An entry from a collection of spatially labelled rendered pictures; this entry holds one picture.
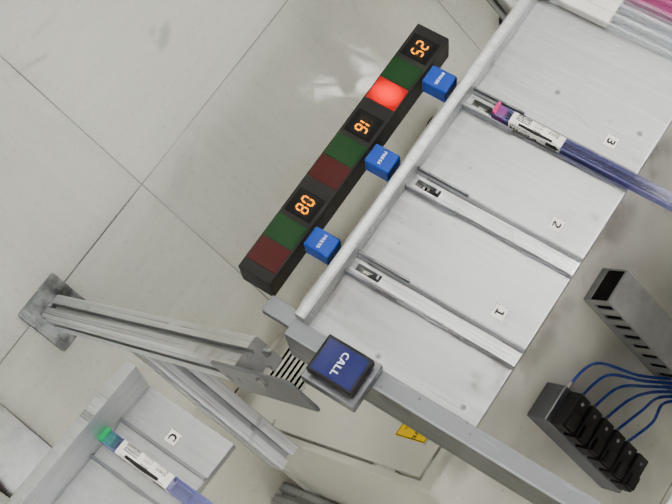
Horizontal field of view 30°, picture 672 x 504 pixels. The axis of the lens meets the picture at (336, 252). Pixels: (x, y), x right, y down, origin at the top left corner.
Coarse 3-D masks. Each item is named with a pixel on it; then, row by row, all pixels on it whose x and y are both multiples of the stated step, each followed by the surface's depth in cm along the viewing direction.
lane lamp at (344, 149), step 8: (336, 136) 130; (344, 136) 130; (336, 144) 130; (344, 144) 130; (352, 144) 130; (360, 144) 129; (328, 152) 129; (336, 152) 129; (344, 152) 129; (352, 152) 129; (360, 152) 129; (344, 160) 129; (352, 160) 129
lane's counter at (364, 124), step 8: (360, 112) 131; (352, 120) 131; (360, 120) 131; (368, 120) 131; (376, 120) 130; (344, 128) 130; (352, 128) 130; (360, 128) 130; (368, 128) 130; (376, 128) 130; (360, 136) 130; (368, 136) 130
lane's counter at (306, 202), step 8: (296, 192) 128; (304, 192) 128; (296, 200) 127; (304, 200) 127; (312, 200) 127; (320, 200) 127; (288, 208) 127; (296, 208) 127; (304, 208) 127; (312, 208) 127; (320, 208) 127; (304, 216) 127; (312, 216) 127
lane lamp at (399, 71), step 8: (392, 64) 133; (400, 64) 133; (408, 64) 133; (384, 72) 133; (392, 72) 133; (400, 72) 133; (408, 72) 133; (416, 72) 132; (392, 80) 132; (400, 80) 132; (408, 80) 132; (416, 80) 132; (408, 88) 132
